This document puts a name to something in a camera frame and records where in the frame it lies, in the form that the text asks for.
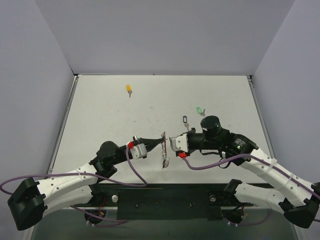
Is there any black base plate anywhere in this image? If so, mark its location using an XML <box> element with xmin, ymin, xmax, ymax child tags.
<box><xmin>82</xmin><ymin>183</ymin><xmax>242</xmax><ymax>221</ymax></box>

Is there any green tag key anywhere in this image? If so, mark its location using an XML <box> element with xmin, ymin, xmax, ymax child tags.
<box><xmin>196</xmin><ymin>107</ymin><xmax>206</xmax><ymax>117</ymax></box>

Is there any yellow tag key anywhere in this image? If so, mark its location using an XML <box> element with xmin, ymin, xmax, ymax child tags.
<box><xmin>126</xmin><ymin>84</ymin><xmax>132</xmax><ymax>97</ymax></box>

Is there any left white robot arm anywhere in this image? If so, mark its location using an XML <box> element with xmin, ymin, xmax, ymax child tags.
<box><xmin>7</xmin><ymin>137</ymin><xmax>165</xmax><ymax>231</ymax></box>

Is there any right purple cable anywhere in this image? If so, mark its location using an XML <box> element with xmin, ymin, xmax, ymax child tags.
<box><xmin>183</xmin><ymin>153</ymin><xmax>320</xmax><ymax>227</ymax></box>

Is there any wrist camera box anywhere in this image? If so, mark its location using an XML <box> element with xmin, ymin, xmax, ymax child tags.
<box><xmin>169</xmin><ymin>133</ymin><xmax>189</xmax><ymax>157</ymax></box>
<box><xmin>128</xmin><ymin>136</ymin><xmax>148</xmax><ymax>160</ymax></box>

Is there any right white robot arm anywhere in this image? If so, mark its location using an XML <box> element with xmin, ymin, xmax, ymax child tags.
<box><xmin>171</xmin><ymin>115</ymin><xmax>320</xmax><ymax>229</ymax></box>

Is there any aluminium frame rail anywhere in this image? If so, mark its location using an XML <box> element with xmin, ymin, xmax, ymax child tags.
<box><xmin>29</xmin><ymin>187</ymin><xmax>300</xmax><ymax>213</ymax></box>

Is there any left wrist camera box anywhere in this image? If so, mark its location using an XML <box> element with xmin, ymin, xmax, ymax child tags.
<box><xmin>128</xmin><ymin>136</ymin><xmax>148</xmax><ymax>160</ymax></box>

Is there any black tag key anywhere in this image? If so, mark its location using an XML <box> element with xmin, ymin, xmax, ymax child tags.
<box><xmin>182</xmin><ymin>115</ymin><xmax>190</xmax><ymax>131</ymax></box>

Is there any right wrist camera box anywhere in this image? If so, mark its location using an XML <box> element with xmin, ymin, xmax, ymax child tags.
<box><xmin>169</xmin><ymin>133</ymin><xmax>189</xmax><ymax>157</ymax></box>

